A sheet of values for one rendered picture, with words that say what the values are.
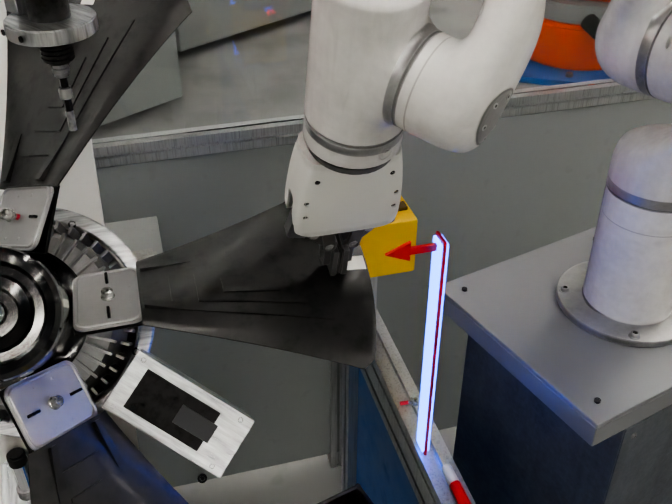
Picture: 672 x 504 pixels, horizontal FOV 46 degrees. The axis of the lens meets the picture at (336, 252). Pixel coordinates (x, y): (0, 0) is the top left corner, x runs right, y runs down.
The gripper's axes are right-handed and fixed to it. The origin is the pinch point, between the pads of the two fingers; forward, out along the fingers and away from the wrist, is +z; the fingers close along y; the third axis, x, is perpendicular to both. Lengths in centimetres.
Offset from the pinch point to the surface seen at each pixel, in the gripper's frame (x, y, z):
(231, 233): -7.3, 9.3, 3.6
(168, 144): -62, 11, 42
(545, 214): -54, -70, 70
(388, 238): -17.6, -14.3, 22.3
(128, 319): 2.7, 20.8, 1.8
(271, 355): -46, -6, 96
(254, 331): 6.4, 9.6, 1.8
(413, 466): 9.1, -11.7, 37.6
